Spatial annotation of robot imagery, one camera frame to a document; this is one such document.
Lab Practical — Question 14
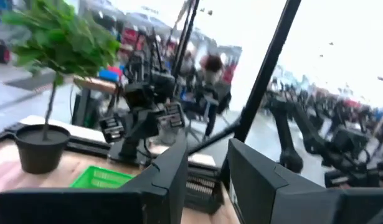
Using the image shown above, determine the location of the artificial green plant black pot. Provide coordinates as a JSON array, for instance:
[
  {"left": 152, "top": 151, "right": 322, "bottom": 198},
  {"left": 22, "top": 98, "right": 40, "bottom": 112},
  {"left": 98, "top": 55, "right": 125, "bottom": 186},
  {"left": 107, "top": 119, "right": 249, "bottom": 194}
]
[{"left": 1, "top": 0, "right": 122, "bottom": 175}]

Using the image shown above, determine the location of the black plastic basket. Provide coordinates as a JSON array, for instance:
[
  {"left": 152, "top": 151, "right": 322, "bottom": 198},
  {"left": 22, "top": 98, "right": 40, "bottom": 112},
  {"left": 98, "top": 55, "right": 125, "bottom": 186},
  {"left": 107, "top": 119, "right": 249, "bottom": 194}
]
[{"left": 184, "top": 163, "right": 225, "bottom": 216}]

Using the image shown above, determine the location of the blue box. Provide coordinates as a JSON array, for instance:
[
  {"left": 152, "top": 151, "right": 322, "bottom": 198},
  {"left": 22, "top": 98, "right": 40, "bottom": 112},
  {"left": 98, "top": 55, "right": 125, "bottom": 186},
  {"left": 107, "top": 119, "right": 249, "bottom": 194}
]
[{"left": 97, "top": 68, "right": 120, "bottom": 82}]

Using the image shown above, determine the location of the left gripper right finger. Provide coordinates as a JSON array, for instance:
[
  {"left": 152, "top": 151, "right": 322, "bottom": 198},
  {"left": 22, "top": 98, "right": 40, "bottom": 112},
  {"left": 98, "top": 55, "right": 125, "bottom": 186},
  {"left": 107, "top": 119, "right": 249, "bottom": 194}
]
[{"left": 227, "top": 138, "right": 383, "bottom": 224}]

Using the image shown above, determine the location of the wooden background table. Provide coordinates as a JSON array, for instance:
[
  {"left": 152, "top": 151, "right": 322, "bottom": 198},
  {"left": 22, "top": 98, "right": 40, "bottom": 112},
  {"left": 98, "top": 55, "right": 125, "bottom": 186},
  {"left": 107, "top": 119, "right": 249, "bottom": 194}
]
[{"left": 73, "top": 76, "right": 122, "bottom": 96}]

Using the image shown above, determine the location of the black table clamp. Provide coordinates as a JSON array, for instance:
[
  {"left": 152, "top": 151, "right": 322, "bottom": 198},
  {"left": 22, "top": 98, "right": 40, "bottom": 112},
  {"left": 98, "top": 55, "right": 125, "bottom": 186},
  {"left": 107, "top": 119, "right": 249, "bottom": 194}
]
[{"left": 0, "top": 122, "right": 26, "bottom": 146}]

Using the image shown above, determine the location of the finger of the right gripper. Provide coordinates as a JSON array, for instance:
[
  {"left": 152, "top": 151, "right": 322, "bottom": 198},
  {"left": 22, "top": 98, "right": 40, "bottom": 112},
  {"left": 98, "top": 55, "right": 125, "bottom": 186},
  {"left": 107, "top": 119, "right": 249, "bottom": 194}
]
[
  {"left": 156, "top": 101, "right": 186, "bottom": 129},
  {"left": 99, "top": 115, "right": 126, "bottom": 144}
]

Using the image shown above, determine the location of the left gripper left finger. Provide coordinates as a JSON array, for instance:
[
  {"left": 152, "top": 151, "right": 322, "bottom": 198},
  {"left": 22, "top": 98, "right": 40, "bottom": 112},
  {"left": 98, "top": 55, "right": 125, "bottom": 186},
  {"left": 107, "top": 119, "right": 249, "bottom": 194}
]
[{"left": 0, "top": 134, "right": 189, "bottom": 224}]

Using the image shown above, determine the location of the person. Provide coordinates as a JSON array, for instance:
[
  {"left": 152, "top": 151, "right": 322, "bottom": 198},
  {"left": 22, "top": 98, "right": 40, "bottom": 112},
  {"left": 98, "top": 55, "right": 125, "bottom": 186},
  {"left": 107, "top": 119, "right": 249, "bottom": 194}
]
[{"left": 196, "top": 53, "right": 233, "bottom": 138}]

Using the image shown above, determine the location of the green plastic basket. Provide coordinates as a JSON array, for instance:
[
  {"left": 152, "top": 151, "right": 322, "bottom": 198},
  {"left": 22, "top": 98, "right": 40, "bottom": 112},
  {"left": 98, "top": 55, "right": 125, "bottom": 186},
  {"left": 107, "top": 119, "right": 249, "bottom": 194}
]
[{"left": 69, "top": 164, "right": 136, "bottom": 190}]

